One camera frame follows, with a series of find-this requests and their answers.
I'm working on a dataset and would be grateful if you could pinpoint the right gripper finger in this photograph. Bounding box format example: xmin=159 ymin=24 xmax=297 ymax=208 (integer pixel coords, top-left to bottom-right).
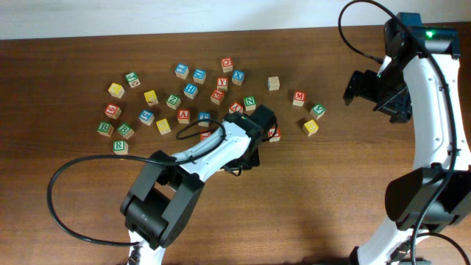
xmin=343 ymin=71 xmax=364 ymax=106
xmin=373 ymin=96 xmax=397 ymax=112

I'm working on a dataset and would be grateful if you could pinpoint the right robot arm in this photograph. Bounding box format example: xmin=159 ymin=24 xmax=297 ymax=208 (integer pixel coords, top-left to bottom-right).
xmin=343 ymin=13 xmax=470 ymax=264

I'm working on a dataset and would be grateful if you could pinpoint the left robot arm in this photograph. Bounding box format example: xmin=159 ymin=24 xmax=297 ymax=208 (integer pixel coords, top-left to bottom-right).
xmin=120 ymin=105 xmax=276 ymax=264

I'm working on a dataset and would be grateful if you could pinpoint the red number 3 block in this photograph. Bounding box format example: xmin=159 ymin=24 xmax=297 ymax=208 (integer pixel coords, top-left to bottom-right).
xmin=268 ymin=127 xmax=280 ymax=142

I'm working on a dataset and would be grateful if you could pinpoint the green letter V block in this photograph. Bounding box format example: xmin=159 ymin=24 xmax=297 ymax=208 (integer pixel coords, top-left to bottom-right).
xmin=310 ymin=104 xmax=326 ymax=119

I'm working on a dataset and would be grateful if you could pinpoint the red letter U block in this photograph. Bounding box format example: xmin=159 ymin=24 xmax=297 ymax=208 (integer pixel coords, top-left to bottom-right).
xmin=200 ymin=131 xmax=212 ymax=141

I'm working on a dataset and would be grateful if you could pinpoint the red letter Y block lower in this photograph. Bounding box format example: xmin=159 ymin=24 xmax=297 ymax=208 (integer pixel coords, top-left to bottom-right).
xmin=229 ymin=102 xmax=244 ymax=113

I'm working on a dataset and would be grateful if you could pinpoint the red letter y block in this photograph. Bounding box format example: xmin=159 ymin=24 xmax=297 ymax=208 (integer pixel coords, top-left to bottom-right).
xmin=216 ymin=77 xmax=228 ymax=91
xmin=229 ymin=102 xmax=244 ymax=113

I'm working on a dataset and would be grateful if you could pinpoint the red letter M block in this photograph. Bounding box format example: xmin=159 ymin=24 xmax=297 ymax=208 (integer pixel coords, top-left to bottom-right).
xmin=293 ymin=91 xmax=306 ymax=107

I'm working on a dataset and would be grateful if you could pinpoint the green letter N block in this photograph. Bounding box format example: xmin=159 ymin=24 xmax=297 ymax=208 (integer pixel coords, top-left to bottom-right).
xmin=244 ymin=96 xmax=256 ymax=112

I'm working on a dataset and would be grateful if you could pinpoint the yellow letter S block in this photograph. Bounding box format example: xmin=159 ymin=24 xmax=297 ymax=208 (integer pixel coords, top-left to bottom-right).
xmin=302 ymin=119 xmax=319 ymax=136

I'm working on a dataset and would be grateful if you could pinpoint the blue letter T block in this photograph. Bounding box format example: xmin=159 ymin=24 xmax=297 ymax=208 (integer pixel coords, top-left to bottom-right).
xmin=198 ymin=112 xmax=210 ymax=127

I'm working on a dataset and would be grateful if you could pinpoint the red letter E block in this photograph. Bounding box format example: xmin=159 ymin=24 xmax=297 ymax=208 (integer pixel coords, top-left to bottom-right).
xmin=210 ymin=89 xmax=224 ymax=105

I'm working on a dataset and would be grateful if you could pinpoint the plain wooden block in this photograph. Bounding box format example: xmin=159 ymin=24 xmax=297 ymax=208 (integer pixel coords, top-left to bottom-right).
xmin=267 ymin=77 xmax=280 ymax=91

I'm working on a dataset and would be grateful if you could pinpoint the red letter A block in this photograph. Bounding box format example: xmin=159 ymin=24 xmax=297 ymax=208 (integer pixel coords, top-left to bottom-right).
xmin=177 ymin=109 xmax=190 ymax=124

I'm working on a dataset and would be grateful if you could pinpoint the red letter Y block upper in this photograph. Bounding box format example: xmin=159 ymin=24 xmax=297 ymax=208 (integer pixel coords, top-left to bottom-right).
xmin=216 ymin=77 xmax=228 ymax=91

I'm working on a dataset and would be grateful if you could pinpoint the blue letter X block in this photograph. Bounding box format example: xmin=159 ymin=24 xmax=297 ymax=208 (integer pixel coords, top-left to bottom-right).
xmin=232 ymin=71 xmax=245 ymax=85

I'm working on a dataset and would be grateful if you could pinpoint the blue letter H block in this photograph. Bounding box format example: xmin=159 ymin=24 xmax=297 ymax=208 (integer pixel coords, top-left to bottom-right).
xmin=183 ymin=83 xmax=198 ymax=99

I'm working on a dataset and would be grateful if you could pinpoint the yellow block middle left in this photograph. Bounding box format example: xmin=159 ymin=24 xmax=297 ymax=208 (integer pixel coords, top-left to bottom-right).
xmin=156 ymin=119 xmax=171 ymax=135

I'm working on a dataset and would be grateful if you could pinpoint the green letter Z block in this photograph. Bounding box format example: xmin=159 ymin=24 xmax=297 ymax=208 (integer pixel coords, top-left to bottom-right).
xmin=166 ymin=94 xmax=181 ymax=110

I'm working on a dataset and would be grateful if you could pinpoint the blue letter D block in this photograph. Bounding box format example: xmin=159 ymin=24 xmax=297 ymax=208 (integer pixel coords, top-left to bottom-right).
xmin=193 ymin=69 xmax=207 ymax=84

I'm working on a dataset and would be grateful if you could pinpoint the red letter C block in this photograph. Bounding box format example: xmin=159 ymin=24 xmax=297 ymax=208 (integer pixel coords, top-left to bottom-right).
xmin=221 ymin=57 xmax=233 ymax=73

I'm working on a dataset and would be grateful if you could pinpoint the blue number 5 block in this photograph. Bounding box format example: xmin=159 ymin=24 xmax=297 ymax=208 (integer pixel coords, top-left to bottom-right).
xmin=138 ymin=110 xmax=155 ymax=126

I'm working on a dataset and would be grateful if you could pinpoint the yellow block upper middle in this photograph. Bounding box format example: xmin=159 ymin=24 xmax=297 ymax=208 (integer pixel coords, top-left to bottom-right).
xmin=144 ymin=90 xmax=159 ymax=106

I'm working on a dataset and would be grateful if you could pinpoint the green letter B block right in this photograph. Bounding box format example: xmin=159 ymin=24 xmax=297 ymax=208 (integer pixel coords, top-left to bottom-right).
xmin=117 ymin=123 xmax=134 ymax=139

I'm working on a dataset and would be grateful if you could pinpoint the green letter b block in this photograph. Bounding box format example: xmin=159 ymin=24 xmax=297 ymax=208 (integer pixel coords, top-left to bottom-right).
xmin=96 ymin=121 xmax=114 ymax=137
xmin=117 ymin=123 xmax=134 ymax=139

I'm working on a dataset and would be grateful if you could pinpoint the green letter R block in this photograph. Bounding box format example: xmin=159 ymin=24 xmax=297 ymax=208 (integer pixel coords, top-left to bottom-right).
xmin=113 ymin=141 xmax=129 ymax=155

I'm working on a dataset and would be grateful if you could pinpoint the green letter J block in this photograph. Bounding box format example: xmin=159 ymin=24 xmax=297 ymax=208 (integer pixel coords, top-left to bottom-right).
xmin=125 ymin=72 xmax=141 ymax=88

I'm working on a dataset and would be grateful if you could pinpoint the red number 9 block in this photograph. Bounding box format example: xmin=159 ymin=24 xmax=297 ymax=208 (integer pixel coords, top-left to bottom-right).
xmin=105 ymin=104 xmax=121 ymax=119

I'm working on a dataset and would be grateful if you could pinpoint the green letter B block left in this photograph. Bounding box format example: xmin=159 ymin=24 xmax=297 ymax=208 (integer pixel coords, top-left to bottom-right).
xmin=96 ymin=121 xmax=114 ymax=137

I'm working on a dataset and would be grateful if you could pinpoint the yellow block far left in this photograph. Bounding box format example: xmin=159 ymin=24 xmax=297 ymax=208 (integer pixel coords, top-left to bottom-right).
xmin=108 ymin=82 xmax=125 ymax=99

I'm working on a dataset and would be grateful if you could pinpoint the right black cable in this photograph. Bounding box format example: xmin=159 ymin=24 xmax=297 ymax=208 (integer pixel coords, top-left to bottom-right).
xmin=337 ymin=0 xmax=471 ymax=265

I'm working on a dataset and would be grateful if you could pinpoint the black cable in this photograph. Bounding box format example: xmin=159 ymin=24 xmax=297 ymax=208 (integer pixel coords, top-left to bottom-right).
xmin=46 ymin=118 xmax=280 ymax=265
xmin=337 ymin=0 xmax=471 ymax=265

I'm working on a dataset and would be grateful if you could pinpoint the left black cable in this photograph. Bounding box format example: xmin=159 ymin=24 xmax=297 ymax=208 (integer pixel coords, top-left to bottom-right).
xmin=46 ymin=118 xmax=280 ymax=265

